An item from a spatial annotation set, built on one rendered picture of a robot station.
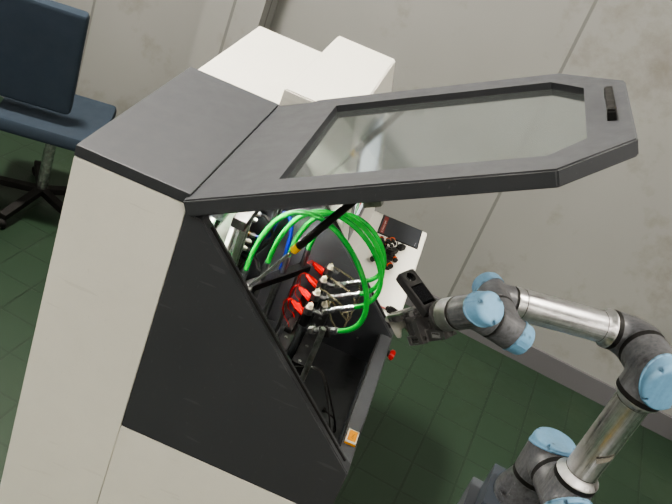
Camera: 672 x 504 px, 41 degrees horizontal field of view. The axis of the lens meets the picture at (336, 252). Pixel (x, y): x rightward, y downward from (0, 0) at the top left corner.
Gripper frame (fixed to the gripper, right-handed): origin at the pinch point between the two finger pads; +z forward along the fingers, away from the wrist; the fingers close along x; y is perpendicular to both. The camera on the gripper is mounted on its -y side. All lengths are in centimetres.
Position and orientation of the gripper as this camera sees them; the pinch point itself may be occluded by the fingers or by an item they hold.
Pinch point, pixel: (389, 315)
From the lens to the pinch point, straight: 217.1
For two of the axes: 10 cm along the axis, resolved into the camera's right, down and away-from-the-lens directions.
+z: -5.4, 1.6, 8.3
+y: 3.3, 9.4, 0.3
